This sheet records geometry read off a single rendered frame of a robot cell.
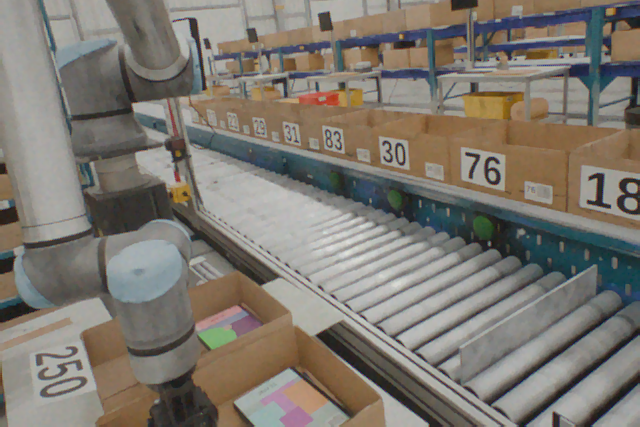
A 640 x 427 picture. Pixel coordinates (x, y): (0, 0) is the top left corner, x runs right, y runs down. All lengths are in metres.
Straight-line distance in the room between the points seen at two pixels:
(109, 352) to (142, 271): 0.63
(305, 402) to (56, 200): 0.53
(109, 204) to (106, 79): 0.31
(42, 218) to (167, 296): 0.23
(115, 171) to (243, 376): 0.65
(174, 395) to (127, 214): 0.73
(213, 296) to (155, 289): 0.64
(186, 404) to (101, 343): 0.51
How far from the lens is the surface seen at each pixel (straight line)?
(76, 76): 1.32
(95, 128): 1.32
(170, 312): 0.65
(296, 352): 1.04
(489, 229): 1.45
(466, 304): 1.22
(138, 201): 1.35
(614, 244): 1.28
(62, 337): 1.44
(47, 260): 0.78
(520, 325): 1.11
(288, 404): 0.93
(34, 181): 0.77
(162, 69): 1.23
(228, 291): 1.28
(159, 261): 0.64
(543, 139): 1.72
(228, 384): 1.00
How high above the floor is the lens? 1.39
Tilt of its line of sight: 17 degrees down
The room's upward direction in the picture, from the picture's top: 7 degrees counter-clockwise
